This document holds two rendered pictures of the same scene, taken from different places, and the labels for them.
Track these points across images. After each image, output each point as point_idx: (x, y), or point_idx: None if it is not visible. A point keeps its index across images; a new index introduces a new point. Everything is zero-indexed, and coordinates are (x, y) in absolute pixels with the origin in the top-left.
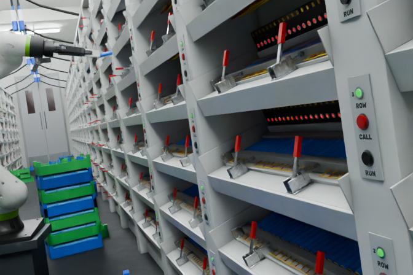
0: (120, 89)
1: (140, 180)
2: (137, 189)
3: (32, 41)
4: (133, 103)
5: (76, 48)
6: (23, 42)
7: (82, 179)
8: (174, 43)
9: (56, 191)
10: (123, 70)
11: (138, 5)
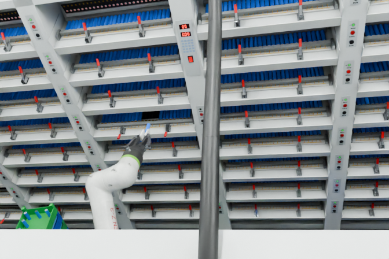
0: (101, 140)
1: (146, 192)
2: (147, 198)
3: (139, 158)
4: (103, 143)
5: (150, 140)
6: (138, 165)
7: (59, 225)
8: (322, 127)
9: None
10: (92, 123)
11: None
